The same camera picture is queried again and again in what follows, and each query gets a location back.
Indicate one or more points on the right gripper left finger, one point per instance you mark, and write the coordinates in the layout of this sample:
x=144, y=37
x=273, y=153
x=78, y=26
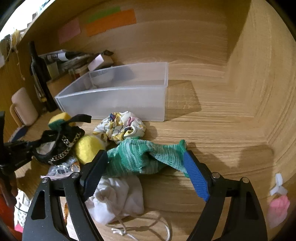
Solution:
x=45, y=219

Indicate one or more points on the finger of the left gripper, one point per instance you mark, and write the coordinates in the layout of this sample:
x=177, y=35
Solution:
x=21, y=157
x=27, y=141

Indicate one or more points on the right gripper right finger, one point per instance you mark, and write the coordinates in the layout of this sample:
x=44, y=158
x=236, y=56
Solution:
x=245, y=219

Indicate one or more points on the black purse with chain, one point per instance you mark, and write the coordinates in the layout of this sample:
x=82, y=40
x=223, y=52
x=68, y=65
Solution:
x=64, y=137

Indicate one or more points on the yellow green sponge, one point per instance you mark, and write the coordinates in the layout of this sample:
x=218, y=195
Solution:
x=58, y=121

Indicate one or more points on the yellow felt ball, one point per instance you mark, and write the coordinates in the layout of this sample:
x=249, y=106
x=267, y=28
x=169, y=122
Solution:
x=87, y=148

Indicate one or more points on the floral patterned cloth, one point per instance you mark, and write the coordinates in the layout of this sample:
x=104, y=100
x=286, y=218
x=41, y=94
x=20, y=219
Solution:
x=119, y=126

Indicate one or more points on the white drawstring pouch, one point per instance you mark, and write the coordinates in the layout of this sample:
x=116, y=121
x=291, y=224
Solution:
x=117, y=198

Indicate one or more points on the green knitted cloth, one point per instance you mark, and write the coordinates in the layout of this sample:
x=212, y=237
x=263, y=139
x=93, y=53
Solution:
x=136, y=157

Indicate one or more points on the person's hand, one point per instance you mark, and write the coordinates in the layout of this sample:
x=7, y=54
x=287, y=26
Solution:
x=9, y=189

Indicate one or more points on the pink hand shaped toy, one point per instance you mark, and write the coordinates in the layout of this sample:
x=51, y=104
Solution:
x=277, y=211

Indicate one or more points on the pink mug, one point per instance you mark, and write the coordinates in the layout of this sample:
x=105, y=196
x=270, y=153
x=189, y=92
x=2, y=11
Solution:
x=22, y=109

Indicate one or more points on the clear plastic packet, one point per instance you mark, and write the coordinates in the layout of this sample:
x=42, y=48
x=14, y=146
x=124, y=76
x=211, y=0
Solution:
x=63, y=170

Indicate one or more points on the white plastic clip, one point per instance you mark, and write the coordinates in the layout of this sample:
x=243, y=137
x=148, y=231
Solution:
x=278, y=188

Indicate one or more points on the brown cardboard box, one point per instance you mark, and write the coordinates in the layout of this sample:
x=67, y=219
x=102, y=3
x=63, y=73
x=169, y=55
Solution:
x=56, y=85

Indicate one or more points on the dark wine bottle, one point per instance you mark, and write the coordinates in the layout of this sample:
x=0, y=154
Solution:
x=41, y=77

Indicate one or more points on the small white box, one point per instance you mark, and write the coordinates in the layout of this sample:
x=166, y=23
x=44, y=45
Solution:
x=99, y=62

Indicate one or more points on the translucent plastic storage box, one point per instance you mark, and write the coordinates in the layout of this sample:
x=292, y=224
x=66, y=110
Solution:
x=139, y=88

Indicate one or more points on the pink sticky note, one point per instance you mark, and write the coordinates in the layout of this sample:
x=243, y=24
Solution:
x=69, y=31

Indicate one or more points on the green sticky note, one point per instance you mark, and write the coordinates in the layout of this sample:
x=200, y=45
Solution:
x=103, y=13

